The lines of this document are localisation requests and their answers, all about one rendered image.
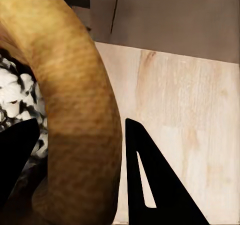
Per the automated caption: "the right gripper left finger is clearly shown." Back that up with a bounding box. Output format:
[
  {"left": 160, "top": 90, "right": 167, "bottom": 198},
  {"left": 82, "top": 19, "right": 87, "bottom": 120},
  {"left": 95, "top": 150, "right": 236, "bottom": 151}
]
[{"left": 0, "top": 118, "right": 41, "bottom": 212}]

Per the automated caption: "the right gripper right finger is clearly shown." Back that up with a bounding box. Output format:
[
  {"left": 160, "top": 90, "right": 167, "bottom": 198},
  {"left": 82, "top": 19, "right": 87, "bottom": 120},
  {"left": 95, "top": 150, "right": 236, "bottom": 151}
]
[{"left": 125, "top": 118, "right": 210, "bottom": 225}]

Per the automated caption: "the popcorn bag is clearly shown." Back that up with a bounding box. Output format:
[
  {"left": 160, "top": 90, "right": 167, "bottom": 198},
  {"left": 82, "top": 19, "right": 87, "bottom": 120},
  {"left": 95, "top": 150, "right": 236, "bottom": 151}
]
[{"left": 0, "top": 0, "right": 123, "bottom": 225}]

